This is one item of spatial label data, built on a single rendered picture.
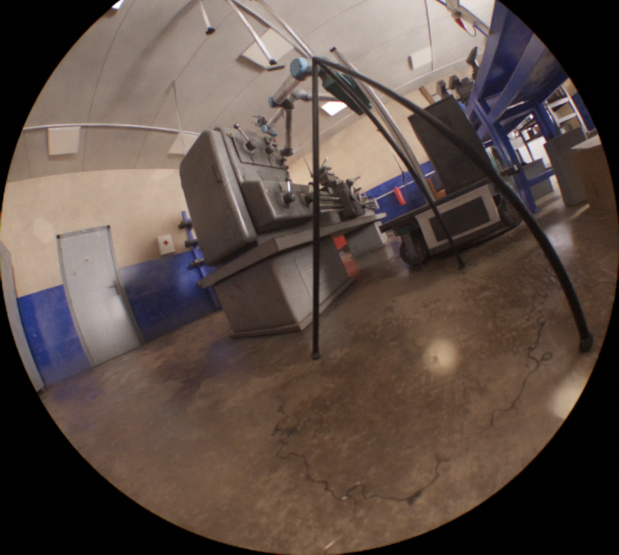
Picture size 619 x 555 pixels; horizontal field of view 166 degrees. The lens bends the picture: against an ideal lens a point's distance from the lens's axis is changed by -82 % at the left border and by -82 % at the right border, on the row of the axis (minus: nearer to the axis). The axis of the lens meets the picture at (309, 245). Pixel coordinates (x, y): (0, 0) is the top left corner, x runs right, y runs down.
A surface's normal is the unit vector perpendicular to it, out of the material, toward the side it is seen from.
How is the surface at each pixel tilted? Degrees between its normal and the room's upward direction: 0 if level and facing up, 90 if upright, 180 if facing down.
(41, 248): 90
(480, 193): 90
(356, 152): 90
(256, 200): 90
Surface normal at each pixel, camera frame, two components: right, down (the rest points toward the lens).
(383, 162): -0.50, 0.18
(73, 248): 0.77, -0.35
